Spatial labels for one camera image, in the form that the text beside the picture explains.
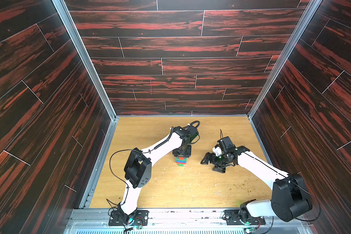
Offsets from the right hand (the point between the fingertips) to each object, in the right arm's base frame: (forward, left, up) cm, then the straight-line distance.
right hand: (208, 164), depth 86 cm
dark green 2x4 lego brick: (+1, +18, +2) cm, 19 cm away
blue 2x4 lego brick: (+3, +14, -3) cm, 15 cm away
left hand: (+3, +14, +3) cm, 15 cm away
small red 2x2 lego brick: (+2, +16, +2) cm, 16 cm away
